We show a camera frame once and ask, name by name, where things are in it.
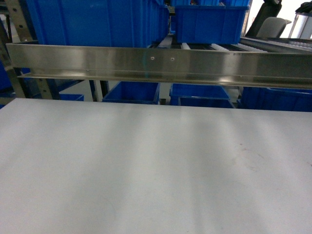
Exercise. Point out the blue bin below shelf centre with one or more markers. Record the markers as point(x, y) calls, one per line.
point(134, 92)

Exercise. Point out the blue bin below shelf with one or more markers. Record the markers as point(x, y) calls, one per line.
point(199, 96)
point(134, 92)
point(72, 97)

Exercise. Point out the blue bin below shelf right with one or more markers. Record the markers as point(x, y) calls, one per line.
point(199, 96)

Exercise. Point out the blue bin below shelf left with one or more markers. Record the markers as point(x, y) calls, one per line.
point(72, 97)

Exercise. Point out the blue bin on shelf centre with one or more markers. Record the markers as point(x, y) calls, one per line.
point(201, 24)

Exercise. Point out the stainless steel roller shelf rack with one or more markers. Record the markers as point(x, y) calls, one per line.
point(34, 68)

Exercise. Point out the large blue bin upper left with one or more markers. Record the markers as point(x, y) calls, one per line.
point(104, 23)

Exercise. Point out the grey office chair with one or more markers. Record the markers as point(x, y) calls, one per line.
point(266, 23)

